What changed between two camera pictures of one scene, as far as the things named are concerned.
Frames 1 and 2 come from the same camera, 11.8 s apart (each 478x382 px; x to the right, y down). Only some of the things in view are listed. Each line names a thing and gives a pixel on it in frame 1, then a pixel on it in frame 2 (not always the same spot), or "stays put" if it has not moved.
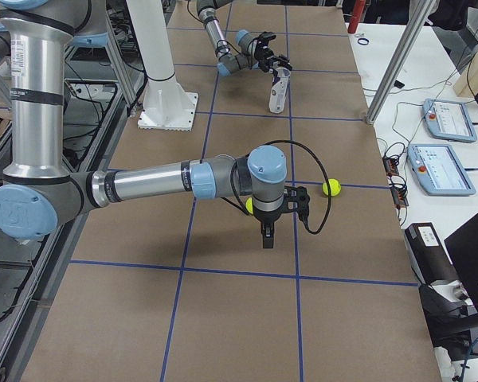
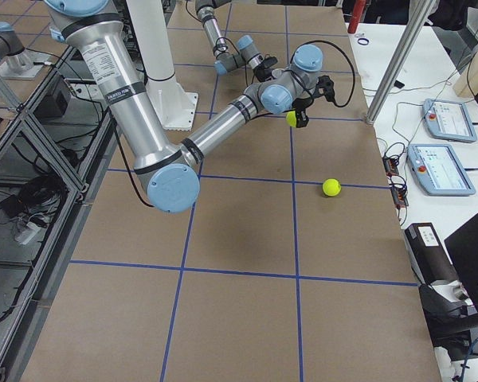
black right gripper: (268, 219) → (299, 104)
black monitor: (471, 248) stays put
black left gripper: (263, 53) → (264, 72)
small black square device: (399, 84) stays put
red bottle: (358, 10) stays put
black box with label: (429, 259) stays put
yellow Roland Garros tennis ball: (334, 187) stays put
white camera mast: (149, 23) stays put
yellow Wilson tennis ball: (248, 205) → (291, 118)
